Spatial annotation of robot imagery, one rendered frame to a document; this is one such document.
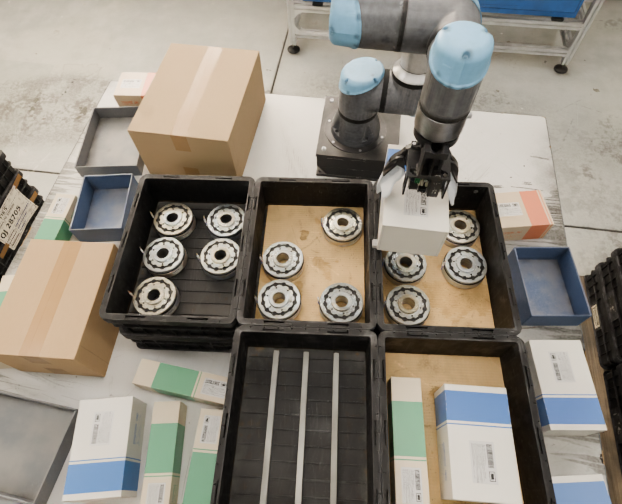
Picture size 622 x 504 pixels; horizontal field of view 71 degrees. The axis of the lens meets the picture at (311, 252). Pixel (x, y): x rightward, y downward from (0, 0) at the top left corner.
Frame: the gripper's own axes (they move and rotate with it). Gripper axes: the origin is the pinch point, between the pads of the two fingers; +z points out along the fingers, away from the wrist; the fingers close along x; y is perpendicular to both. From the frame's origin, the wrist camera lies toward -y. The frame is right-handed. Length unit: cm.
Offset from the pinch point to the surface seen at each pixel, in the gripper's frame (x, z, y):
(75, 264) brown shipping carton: -78, 25, 13
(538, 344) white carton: 35, 32, 16
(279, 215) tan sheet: -31.2, 27.9, -9.5
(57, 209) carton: -98, 35, -8
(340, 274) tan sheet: -12.9, 27.7, 6.0
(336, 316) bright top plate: -12.6, 24.7, 18.2
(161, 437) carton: -48, 34, 48
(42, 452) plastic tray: -77, 40, 55
